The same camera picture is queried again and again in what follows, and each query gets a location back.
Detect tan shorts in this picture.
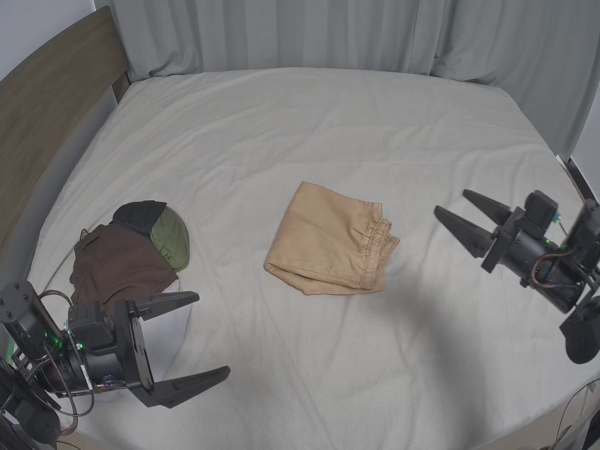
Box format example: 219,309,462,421
263,181,402,295

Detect brown garment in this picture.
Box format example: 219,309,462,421
70,223,180,306

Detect bed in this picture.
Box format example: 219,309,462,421
0,5,600,450

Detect white garment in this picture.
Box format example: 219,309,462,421
96,282,193,395

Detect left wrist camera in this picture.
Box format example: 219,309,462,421
66,302,117,351

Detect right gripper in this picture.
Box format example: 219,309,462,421
433,189,549,279

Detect black garment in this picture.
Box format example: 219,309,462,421
112,200,168,237

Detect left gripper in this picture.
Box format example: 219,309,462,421
80,291,231,409

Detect grey-green curtain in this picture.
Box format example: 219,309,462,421
89,0,600,158

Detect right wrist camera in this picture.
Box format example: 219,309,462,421
521,191,559,235

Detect olive green garment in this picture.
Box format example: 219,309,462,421
150,206,190,273

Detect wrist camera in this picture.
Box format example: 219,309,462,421
521,191,559,235
66,302,117,351

